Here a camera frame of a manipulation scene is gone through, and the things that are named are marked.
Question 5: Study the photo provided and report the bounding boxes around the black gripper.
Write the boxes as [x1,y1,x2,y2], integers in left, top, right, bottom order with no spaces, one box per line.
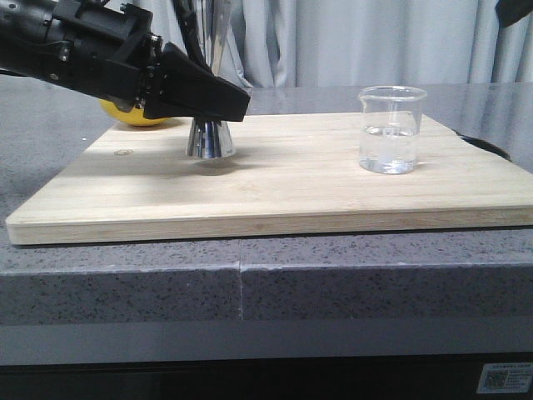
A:
[49,0,250,122]
[495,0,533,28]

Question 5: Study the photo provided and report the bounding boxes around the steel double jigger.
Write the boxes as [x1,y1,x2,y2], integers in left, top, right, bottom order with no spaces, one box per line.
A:
[187,1,235,159]

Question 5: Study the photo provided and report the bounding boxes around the clear glass beaker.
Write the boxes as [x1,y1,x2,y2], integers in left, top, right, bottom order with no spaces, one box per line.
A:
[358,86,427,175]

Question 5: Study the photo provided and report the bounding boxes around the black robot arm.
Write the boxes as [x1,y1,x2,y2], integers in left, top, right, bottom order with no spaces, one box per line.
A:
[1,1,250,122]

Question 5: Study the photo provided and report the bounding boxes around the yellow lemon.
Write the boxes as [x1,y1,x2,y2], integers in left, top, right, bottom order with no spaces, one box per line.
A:
[98,99,168,127]

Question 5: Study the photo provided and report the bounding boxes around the grey pleated curtain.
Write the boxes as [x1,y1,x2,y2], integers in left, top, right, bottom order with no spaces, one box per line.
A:
[221,1,532,88]

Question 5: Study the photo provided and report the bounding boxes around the light wooden cutting board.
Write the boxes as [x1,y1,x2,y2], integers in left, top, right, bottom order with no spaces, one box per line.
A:
[6,112,532,245]

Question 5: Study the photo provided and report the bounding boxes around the white QR code label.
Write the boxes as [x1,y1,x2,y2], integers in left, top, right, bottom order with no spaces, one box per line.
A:
[476,362,532,394]

